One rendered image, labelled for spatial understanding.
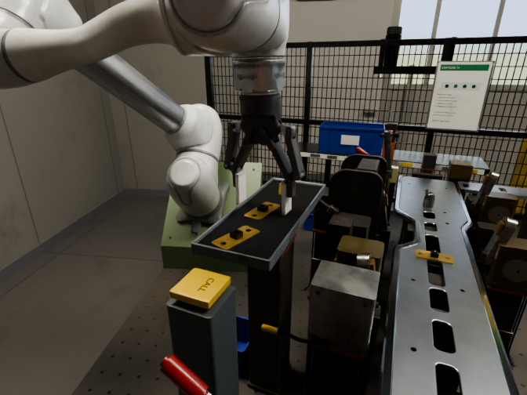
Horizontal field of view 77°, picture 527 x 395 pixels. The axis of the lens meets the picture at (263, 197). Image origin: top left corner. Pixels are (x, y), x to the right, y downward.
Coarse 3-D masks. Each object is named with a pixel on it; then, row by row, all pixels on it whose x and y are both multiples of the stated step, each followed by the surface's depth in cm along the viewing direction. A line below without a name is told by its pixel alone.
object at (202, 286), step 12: (192, 276) 45; (204, 276) 45; (216, 276) 45; (228, 276) 46; (180, 288) 43; (192, 288) 43; (204, 288) 43; (216, 288) 43; (180, 300) 42; (192, 300) 41; (204, 300) 41
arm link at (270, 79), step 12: (240, 60) 53; (252, 60) 52; (264, 60) 52; (276, 60) 53; (240, 72) 54; (252, 72) 53; (264, 72) 53; (276, 72) 54; (240, 84) 55; (252, 84) 54; (264, 84) 54; (276, 84) 55
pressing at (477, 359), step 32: (416, 192) 121; (448, 192) 121; (416, 224) 95; (448, 224) 96; (416, 288) 68; (448, 288) 68; (480, 288) 69; (416, 320) 60; (448, 320) 60; (480, 320) 60; (384, 352) 53; (416, 352) 53; (480, 352) 53; (384, 384) 47; (416, 384) 48; (480, 384) 48; (512, 384) 48
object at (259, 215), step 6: (264, 204) 69; (270, 204) 69; (276, 204) 69; (252, 210) 66; (258, 210) 65; (264, 210) 65; (270, 210) 66; (246, 216) 63; (252, 216) 63; (258, 216) 63; (264, 216) 63
